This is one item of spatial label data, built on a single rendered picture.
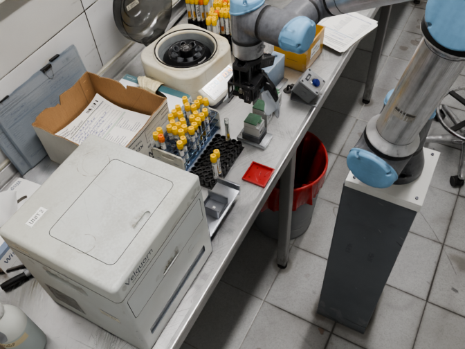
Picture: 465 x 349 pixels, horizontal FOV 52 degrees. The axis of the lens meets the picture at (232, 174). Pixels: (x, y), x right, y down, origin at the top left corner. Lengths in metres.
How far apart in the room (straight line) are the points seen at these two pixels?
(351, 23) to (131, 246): 1.24
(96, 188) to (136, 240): 0.15
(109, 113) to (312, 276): 1.15
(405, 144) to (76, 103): 0.92
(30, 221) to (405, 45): 2.75
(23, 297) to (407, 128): 0.93
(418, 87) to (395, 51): 2.33
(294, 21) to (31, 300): 0.86
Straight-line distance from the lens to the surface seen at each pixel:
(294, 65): 1.61
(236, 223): 1.21
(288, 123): 1.43
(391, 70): 3.08
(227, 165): 1.29
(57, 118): 1.44
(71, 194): 0.96
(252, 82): 1.17
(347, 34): 1.76
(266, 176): 1.29
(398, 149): 1.03
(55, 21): 1.45
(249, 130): 1.34
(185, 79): 1.43
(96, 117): 1.45
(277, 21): 1.03
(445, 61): 0.87
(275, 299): 2.07
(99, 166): 0.98
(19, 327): 1.05
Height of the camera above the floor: 1.89
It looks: 51 degrees down
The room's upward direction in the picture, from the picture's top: 5 degrees counter-clockwise
